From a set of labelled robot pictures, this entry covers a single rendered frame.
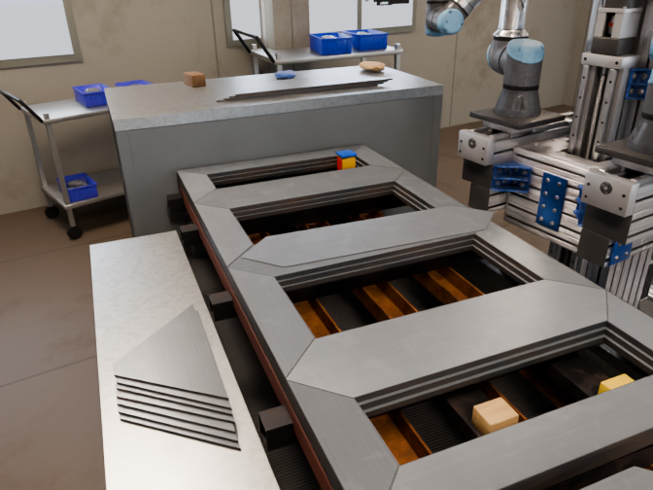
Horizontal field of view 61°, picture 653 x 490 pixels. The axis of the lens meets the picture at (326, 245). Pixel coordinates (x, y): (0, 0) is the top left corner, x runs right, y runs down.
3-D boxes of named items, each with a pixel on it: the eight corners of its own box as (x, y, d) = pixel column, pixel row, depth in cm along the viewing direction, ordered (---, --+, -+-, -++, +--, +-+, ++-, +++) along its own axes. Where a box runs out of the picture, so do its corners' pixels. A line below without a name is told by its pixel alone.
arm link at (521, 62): (510, 87, 181) (516, 43, 175) (496, 80, 193) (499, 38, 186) (546, 86, 181) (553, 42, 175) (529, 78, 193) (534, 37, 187)
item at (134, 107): (115, 131, 189) (113, 120, 187) (106, 97, 239) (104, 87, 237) (442, 94, 232) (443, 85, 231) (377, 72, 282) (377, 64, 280)
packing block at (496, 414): (488, 442, 95) (491, 425, 93) (470, 422, 99) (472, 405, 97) (516, 432, 97) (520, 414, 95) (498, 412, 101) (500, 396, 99)
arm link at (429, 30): (429, 38, 183) (431, 2, 178) (422, 34, 193) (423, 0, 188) (453, 37, 184) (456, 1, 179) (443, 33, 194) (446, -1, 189)
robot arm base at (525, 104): (515, 105, 200) (519, 77, 196) (550, 114, 188) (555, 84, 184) (484, 111, 193) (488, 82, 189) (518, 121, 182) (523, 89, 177)
